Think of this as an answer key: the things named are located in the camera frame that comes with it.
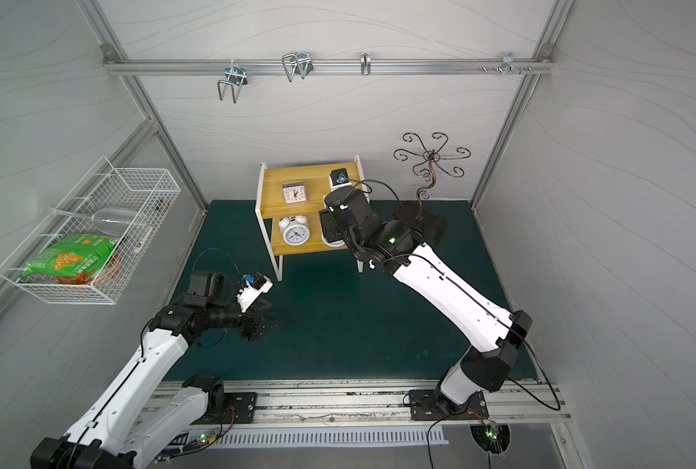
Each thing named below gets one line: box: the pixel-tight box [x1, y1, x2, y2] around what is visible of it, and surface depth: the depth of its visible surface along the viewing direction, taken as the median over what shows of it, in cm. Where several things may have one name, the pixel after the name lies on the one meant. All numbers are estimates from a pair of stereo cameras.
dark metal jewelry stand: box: [393, 132, 471, 248], surface depth 95 cm
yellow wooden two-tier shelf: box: [255, 155, 371, 283], surface depth 81 cm
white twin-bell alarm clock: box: [277, 214, 310, 247], surface depth 85 cm
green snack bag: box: [19, 234, 121, 279], surface depth 56 cm
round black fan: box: [469, 422, 512, 455], surface depth 73 cm
